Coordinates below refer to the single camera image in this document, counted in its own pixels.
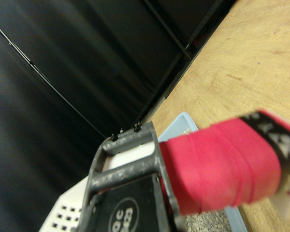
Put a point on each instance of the curtain stand pole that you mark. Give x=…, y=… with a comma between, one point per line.
x=30, y=63
x=174, y=36

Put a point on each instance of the blue litter tray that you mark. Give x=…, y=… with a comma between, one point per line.
x=181, y=123

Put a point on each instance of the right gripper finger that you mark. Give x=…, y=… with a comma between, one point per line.
x=125, y=172

